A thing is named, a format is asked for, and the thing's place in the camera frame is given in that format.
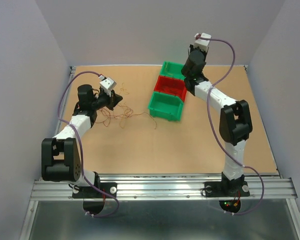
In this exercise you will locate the near green plastic bin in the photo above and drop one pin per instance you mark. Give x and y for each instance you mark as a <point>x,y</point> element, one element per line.
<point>166,106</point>

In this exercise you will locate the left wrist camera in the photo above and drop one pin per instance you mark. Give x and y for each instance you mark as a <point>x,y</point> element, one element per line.
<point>107,84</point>

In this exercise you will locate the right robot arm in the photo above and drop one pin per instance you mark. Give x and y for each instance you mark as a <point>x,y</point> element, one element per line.
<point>235,126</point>

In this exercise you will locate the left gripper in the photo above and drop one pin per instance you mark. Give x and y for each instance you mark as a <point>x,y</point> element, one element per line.
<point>113,100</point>

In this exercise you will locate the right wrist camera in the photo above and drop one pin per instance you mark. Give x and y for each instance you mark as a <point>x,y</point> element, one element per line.
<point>202,41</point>

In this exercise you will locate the far green plastic bin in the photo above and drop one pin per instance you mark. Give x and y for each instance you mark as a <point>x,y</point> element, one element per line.
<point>172,70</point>

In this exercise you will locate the aluminium mounting rail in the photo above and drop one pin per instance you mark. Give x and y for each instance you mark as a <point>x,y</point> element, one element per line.
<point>158,187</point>

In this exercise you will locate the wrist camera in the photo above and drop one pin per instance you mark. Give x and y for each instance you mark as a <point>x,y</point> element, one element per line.
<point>202,41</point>
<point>107,84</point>

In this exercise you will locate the red plastic bin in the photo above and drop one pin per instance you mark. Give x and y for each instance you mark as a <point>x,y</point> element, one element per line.
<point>171,86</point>

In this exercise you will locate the green plastic bin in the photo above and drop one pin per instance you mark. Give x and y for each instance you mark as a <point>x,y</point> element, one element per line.
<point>166,106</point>
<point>172,70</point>

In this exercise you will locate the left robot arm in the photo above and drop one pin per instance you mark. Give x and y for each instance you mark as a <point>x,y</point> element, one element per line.
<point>61,155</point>

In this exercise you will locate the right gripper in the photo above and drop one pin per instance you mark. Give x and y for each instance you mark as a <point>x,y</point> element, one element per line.
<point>192,48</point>

